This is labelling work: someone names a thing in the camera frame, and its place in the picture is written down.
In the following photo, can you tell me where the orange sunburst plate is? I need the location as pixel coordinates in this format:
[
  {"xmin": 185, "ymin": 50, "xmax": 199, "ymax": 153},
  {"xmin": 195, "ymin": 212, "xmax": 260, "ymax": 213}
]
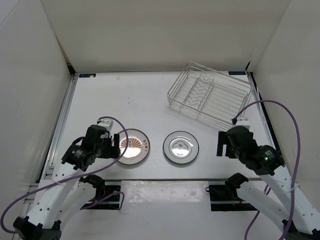
[{"xmin": 118, "ymin": 128, "xmax": 151, "ymax": 166}]

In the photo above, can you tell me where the white wire dish rack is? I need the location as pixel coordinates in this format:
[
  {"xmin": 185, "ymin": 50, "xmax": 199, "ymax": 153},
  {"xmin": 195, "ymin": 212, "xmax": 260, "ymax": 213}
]
[{"xmin": 167, "ymin": 61, "xmax": 252, "ymax": 131}]

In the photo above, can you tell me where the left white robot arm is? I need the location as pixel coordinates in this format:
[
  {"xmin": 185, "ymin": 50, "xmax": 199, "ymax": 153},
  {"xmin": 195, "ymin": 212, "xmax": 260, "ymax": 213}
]
[{"xmin": 13, "ymin": 125, "xmax": 121, "ymax": 240}]

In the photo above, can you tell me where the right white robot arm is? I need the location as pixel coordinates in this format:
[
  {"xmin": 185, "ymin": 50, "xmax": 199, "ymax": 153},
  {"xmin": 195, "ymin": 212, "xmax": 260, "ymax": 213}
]
[{"xmin": 216, "ymin": 126, "xmax": 320, "ymax": 240}]

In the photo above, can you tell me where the small black label sticker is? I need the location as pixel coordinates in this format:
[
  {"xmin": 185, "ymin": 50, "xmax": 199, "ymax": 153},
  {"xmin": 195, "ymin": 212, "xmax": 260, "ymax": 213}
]
[{"xmin": 78, "ymin": 73, "xmax": 96, "ymax": 78}]

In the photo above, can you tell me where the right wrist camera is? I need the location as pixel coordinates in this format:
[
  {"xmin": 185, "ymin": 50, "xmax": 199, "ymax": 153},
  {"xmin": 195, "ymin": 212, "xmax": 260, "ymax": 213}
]
[{"xmin": 231, "ymin": 117, "xmax": 251, "ymax": 130}]

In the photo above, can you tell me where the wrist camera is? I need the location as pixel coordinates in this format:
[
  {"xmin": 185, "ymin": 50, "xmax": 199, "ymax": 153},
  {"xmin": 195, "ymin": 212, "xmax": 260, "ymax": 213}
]
[
  {"xmin": 97, "ymin": 119, "xmax": 114, "ymax": 132},
  {"xmin": 231, "ymin": 117, "xmax": 251, "ymax": 130}
]

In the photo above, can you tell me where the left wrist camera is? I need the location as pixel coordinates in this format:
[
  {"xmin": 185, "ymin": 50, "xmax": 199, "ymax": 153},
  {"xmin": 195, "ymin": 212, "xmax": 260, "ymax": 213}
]
[{"xmin": 97, "ymin": 119, "xmax": 114, "ymax": 132}]

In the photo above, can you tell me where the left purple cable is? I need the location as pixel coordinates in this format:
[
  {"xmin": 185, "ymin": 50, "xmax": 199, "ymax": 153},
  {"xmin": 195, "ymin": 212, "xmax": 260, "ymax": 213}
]
[{"xmin": 0, "ymin": 115, "xmax": 130, "ymax": 234}]

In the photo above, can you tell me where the purple cable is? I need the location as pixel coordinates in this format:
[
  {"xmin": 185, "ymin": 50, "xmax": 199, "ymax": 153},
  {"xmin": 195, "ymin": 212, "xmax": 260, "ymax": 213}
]
[
  {"xmin": 231, "ymin": 99, "xmax": 301, "ymax": 240},
  {"xmin": 0, "ymin": 115, "xmax": 130, "ymax": 234}
]

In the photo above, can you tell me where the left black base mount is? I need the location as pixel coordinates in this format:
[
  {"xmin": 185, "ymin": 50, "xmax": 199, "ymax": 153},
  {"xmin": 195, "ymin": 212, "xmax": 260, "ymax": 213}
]
[{"xmin": 81, "ymin": 185, "xmax": 125, "ymax": 211}]

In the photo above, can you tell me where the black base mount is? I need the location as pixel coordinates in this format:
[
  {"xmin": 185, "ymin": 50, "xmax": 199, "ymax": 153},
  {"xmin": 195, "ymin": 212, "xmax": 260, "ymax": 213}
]
[
  {"xmin": 205, "ymin": 184, "xmax": 257, "ymax": 212},
  {"xmin": 81, "ymin": 185, "xmax": 125, "ymax": 211}
]

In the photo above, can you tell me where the aluminium table rail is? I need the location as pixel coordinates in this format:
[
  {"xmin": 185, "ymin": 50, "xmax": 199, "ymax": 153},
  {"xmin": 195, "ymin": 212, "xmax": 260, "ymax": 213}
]
[{"xmin": 36, "ymin": 62, "xmax": 77, "ymax": 183}]

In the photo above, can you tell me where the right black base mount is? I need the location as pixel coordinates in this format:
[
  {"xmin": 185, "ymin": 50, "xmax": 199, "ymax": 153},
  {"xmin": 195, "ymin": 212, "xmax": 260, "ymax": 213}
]
[{"xmin": 205, "ymin": 184, "xmax": 257, "ymax": 212}]

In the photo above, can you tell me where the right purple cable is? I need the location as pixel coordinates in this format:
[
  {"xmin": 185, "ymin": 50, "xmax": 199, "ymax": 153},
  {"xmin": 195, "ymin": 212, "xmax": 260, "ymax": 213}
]
[{"xmin": 231, "ymin": 99, "xmax": 301, "ymax": 240}]

